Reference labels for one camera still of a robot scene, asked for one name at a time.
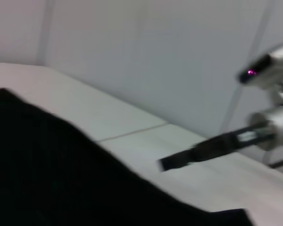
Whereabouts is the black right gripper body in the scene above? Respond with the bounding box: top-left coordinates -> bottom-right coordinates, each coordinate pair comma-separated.
192,124 -> 275,163

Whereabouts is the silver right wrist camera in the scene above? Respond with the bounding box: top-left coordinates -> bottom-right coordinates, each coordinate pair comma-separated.
236,41 -> 283,90

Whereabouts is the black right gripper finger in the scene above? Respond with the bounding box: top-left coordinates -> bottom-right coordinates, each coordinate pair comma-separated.
158,147 -> 197,173

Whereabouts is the black shirt with white print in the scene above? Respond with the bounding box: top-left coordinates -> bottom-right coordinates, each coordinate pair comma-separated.
0,88 -> 256,226

